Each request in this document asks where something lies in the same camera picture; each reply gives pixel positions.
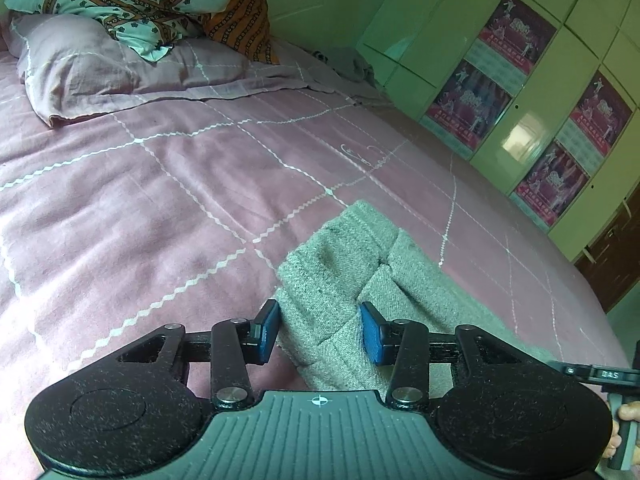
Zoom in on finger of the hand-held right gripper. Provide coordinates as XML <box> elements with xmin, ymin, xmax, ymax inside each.
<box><xmin>547</xmin><ymin>360</ymin><xmax>640</xmax><ymax>387</ymax></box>

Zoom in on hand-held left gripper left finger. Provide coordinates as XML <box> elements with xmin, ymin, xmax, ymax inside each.
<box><xmin>116</xmin><ymin>299</ymin><xmax>281</xmax><ymax>410</ymax></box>

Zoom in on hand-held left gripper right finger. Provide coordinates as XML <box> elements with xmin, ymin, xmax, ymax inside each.
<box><xmin>359</xmin><ymin>301</ymin><xmax>526</xmax><ymax>411</ymax></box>

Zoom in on grey knit pants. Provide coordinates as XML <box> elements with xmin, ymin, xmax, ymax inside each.
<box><xmin>276</xmin><ymin>200</ymin><xmax>526</xmax><ymax>393</ymax></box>

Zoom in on person's right hand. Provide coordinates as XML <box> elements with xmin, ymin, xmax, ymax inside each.
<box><xmin>601</xmin><ymin>401</ymin><xmax>640</xmax><ymax>461</ymax></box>

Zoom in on brown wooden door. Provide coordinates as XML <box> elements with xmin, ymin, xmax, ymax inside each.
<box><xmin>574</xmin><ymin>192</ymin><xmax>640</xmax><ymax>315</ymax></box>

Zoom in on pink checked bed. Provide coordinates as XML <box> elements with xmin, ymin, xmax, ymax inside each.
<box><xmin>0</xmin><ymin>45</ymin><xmax>632</xmax><ymax>480</ymax></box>

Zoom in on pink printed wardrobe poster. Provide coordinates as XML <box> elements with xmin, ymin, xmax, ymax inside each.
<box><xmin>509</xmin><ymin>140</ymin><xmax>592</xmax><ymax>234</ymax></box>
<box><xmin>477</xmin><ymin>0</ymin><xmax>559</xmax><ymax>79</ymax></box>
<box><xmin>554</xmin><ymin>71</ymin><xmax>634</xmax><ymax>167</ymax></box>
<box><xmin>419</xmin><ymin>59</ymin><xmax>514</xmax><ymax>154</ymax></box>

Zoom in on crumpled grey cloth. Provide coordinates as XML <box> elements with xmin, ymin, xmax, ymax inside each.
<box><xmin>312</xmin><ymin>46</ymin><xmax>377</xmax><ymax>85</ymax></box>

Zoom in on orange patterned pillow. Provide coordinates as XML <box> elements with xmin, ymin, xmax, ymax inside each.
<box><xmin>202</xmin><ymin>0</ymin><xmax>281</xmax><ymax>66</ymax></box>

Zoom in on pink checked pillow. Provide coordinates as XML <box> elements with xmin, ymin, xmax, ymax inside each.
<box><xmin>2</xmin><ymin>12</ymin><xmax>308</xmax><ymax>128</ymax></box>

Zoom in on glossy cream wardrobe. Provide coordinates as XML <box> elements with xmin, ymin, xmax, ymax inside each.
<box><xmin>355</xmin><ymin>0</ymin><xmax>640</xmax><ymax>262</ymax></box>

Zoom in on thin white wire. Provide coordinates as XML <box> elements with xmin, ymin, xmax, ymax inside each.
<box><xmin>340</xmin><ymin>142</ymin><xmax>389</xmax><ymax>169</ymax></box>

